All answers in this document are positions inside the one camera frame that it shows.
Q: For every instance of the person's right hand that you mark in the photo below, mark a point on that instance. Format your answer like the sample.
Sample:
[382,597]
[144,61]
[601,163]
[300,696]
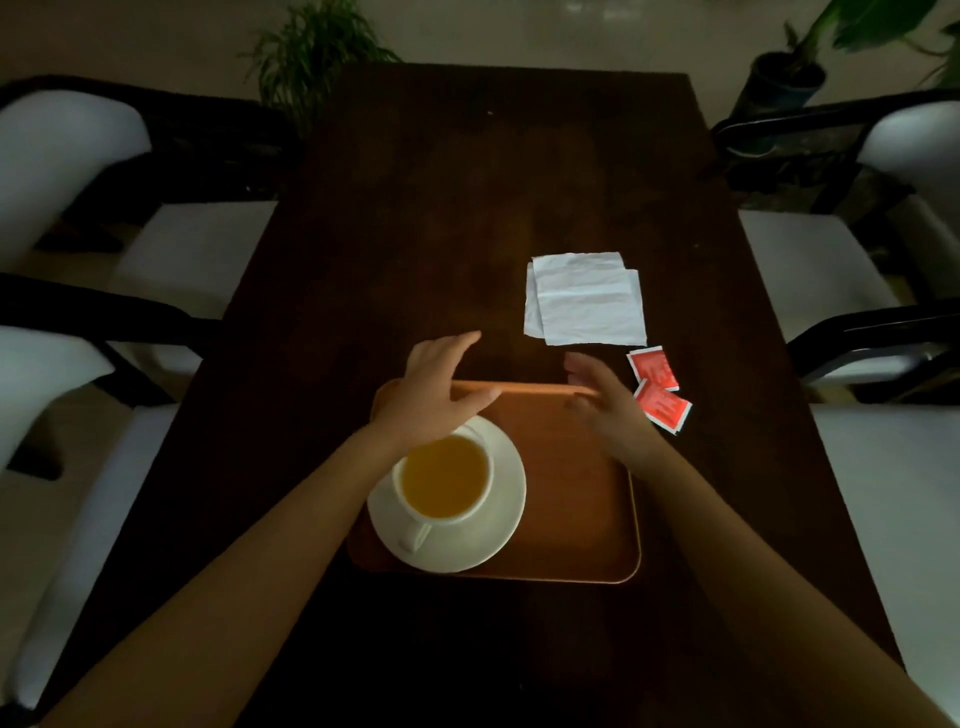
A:
[611,420]

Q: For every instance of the person's left hand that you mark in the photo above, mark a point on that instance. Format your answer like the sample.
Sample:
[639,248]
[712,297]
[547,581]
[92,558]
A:
[424,405]

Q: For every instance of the person's right thumb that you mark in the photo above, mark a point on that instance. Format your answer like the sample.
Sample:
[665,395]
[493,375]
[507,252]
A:
[579,406]

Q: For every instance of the white cup of tea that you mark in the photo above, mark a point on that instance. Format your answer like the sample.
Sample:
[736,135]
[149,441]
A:
[444,480]

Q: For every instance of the white cushioned black chair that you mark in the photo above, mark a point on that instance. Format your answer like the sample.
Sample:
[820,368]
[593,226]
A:
[900,495]
[817,270]
[45,375]
[67,150]

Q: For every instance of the white saucer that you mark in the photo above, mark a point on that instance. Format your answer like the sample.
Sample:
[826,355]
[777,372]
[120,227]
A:
[495,532]

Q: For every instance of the thin-leaved green plant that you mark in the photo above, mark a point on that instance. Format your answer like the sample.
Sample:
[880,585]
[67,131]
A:
[315,52]

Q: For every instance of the broad-leaved plant in black pot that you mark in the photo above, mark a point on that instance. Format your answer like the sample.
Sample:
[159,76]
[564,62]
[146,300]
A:
[780,86]

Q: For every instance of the person's right forearm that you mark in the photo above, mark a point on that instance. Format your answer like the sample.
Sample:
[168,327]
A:
[757,592]

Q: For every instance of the person's left forearm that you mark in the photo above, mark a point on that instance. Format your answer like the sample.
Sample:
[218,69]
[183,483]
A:
[247,592]

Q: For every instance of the white paper napkin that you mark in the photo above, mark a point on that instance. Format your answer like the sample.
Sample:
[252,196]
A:
[600,319]
[577,268]

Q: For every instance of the red sachet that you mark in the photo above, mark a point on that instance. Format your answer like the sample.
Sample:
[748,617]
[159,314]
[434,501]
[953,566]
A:
[664,409]
[654,369]

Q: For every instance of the person's left thumb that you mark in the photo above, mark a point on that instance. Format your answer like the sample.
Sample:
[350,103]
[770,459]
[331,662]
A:
[476,401]

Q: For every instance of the orange wooden tray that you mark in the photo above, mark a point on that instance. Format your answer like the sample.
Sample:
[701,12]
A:
[574,502]

